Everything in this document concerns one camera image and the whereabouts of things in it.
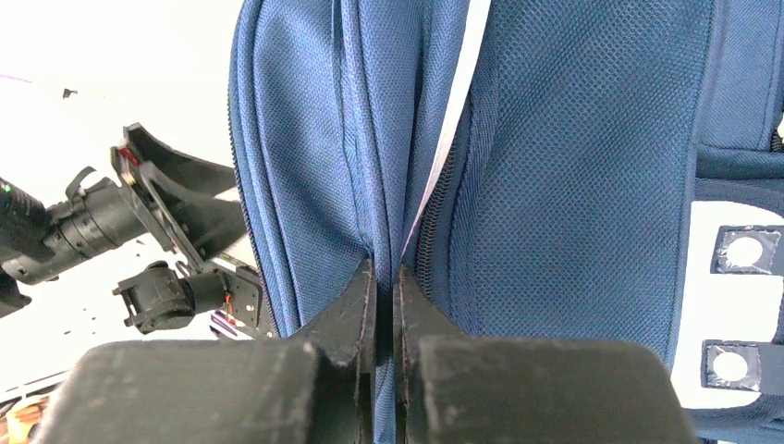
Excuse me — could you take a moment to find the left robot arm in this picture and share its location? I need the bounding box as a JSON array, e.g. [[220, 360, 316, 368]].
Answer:
[[1, 162, 246, 316]]

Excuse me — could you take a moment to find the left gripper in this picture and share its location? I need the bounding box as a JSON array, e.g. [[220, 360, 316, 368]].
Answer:
[[45, 123, 246, 271]]

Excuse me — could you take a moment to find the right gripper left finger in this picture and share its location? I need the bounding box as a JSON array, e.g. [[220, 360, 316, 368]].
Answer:
[[36, 260, 377, 444]]

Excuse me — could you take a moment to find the navy blue student backpack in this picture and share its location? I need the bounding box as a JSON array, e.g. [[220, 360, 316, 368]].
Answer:
[[227, 0, 784, 444]]

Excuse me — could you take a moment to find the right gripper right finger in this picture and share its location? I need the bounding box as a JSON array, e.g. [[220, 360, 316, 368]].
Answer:
[[394, 266, 696, 443]]

